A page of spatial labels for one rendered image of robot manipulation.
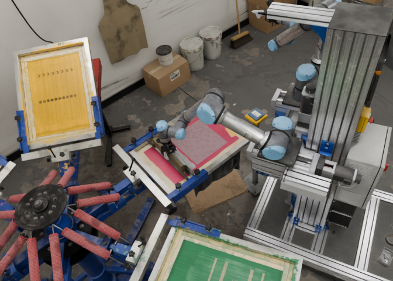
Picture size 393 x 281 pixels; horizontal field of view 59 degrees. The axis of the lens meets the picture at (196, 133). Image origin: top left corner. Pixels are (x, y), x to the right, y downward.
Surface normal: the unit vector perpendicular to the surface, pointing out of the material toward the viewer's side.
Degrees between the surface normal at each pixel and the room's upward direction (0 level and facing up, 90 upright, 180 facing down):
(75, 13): 90
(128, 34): 87
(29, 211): 0
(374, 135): 0
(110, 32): 88
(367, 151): 0
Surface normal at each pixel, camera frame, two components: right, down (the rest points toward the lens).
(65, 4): 0.63, 0.53
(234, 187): -0.11, -0.66
